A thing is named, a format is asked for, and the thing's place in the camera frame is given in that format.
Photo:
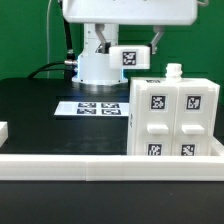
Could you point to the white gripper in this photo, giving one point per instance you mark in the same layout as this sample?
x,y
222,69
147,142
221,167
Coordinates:
x,y
130,12

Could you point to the white cabinet top block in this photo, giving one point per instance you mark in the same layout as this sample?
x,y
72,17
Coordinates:
x,y
129,57

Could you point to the white cabinet body box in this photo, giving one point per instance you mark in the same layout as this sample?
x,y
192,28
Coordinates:
x,y
173,77

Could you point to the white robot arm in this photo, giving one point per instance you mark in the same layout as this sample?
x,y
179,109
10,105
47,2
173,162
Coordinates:
x,y
103,59

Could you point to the white marker sheet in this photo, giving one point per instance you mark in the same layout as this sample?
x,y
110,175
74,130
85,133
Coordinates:
x,y
107,109

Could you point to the white fence frame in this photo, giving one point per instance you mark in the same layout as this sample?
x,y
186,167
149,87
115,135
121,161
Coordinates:
x,y
113,168

